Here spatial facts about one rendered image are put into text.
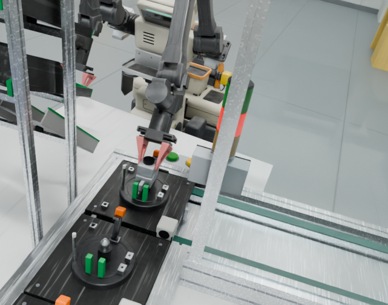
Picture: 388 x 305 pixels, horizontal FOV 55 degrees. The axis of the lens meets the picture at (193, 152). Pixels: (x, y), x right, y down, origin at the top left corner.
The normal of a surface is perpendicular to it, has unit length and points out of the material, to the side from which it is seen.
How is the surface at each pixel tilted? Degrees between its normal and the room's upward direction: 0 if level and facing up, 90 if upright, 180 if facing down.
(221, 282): 90
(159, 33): 98
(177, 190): 0
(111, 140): 0
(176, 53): 52
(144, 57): 90
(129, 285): 0
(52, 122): 90
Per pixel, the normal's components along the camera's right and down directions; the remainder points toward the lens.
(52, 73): 0.90, 0.36
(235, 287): -0.25, 0.52
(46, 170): 0.16, -0.81
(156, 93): -0.18, -0.18
